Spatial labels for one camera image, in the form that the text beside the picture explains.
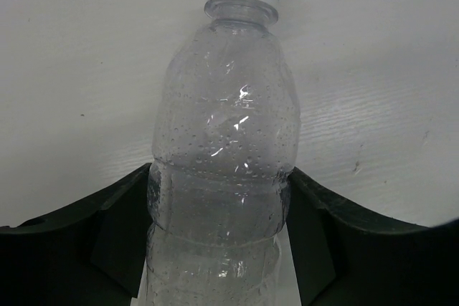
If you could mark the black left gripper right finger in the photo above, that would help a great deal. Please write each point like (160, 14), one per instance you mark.
(345, 254)

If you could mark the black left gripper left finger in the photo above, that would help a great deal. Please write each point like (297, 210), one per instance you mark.
(90, 252)

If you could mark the clear white capped bottle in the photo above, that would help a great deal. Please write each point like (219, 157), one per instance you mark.
(225, 141)

